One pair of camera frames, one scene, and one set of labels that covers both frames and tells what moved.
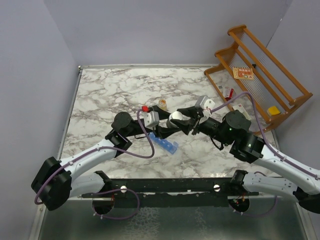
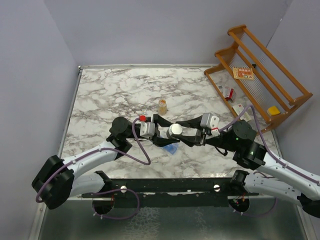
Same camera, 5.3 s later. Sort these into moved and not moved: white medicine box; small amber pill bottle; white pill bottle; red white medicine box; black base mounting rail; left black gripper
Moved: white pill bottle; left black gripper
Not moved: white medicine box; red white medicine box; small amber pill bottle; black base mounting rail
